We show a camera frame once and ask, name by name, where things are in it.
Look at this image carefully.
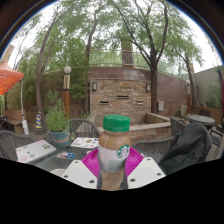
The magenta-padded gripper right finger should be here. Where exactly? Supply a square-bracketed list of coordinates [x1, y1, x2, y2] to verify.
[124, 146, 167, 190]

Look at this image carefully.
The closed dark red umbrella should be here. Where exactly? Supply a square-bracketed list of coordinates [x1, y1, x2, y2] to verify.
[218, 66, 224, 114]

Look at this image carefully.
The leaning green tree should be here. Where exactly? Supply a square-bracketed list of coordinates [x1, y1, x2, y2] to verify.
[13, 3, 91, 133]

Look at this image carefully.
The black metal chair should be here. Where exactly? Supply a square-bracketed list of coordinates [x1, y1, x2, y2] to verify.
[0, 114, 8, 132]
[209, 123, 224, 158]

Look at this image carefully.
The black jacket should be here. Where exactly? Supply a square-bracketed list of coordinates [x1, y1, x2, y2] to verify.
[158, 121, 213, 176]

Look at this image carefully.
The wooden bench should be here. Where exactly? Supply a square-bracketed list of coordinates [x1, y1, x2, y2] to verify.
[3, 109, 27, 134]

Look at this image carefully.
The silver laptop with stickers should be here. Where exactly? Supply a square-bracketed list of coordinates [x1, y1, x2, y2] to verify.
[14, 139, 58, 164]

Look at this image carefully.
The wooden lamp post with globe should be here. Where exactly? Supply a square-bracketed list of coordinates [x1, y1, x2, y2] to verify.
[62, 65, 73, 118]

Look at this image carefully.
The green-capped coffee drink bottle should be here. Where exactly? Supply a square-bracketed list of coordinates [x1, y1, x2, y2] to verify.
[97, 114, 132, 192]

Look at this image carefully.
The grey wicker chair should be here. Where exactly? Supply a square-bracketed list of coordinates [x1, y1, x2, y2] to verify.
[169, 116, 188, 137]
[131, 137, 176, 158]
[68, 118, 101, 139]
[0, 129, 28, 161]

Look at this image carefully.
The white umbrella pole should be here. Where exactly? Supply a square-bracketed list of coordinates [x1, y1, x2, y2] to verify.
[20, 79, 30, 136]

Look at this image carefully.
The small colourful sticker card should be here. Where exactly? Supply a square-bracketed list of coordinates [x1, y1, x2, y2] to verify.
[55, 151, 77, 160]

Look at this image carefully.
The white sticker sheet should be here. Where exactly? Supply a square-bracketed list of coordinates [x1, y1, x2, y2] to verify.
[69, 136, 100, 149]

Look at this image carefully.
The blue yellow striped cone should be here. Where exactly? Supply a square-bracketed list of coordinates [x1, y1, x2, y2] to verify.
[35, 110, 44, 130]

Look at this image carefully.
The dark-trunked forked tree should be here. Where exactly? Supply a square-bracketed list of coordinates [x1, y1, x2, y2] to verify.
[109, 0, 188, 114]

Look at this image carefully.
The round dark side table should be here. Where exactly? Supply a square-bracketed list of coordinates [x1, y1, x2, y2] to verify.
[186, 114, 216, 129]

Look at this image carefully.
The green plant in blue pot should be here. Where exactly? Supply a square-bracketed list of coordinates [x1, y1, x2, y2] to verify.
[44, 99, 73, 148]

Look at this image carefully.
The slim wooden lamp post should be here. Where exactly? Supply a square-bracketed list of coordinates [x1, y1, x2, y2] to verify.
[185, 79, 193, 115]

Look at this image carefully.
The black laptop with stickers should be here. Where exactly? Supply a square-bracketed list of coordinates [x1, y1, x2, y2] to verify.
[131, 148, 164, 165]

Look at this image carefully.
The grey wall box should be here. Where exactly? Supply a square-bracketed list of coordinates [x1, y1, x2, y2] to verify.
[157, 100, 165, 113]

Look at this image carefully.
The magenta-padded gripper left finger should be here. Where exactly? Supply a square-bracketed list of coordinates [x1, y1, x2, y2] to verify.
[60, 147, 102, 190]

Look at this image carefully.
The orange patio umbrella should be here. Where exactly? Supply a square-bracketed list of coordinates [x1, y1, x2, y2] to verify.
[0, 61, 25, 96]

